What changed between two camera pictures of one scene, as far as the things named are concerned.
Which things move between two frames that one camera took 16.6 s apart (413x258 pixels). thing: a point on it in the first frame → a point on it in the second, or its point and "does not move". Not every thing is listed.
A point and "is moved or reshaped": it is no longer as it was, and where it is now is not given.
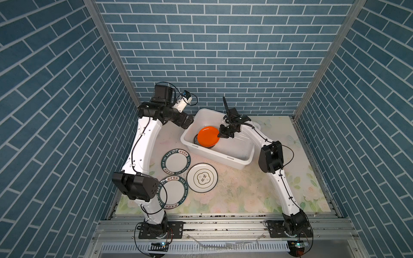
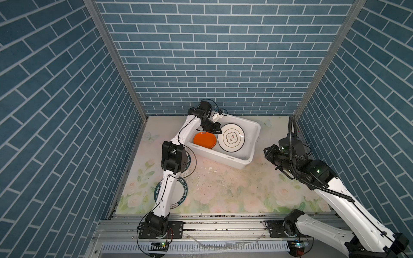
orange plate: x=207 y=136 is moved or reshaped
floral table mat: x=192 y=181 does not move
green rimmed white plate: x=172 y=192 does not move
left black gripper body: x=177 y=117 → x=208 y=126
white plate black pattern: x=201 y=177 → x=232 y=138
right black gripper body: x=226 y=132 → x=275 y=156
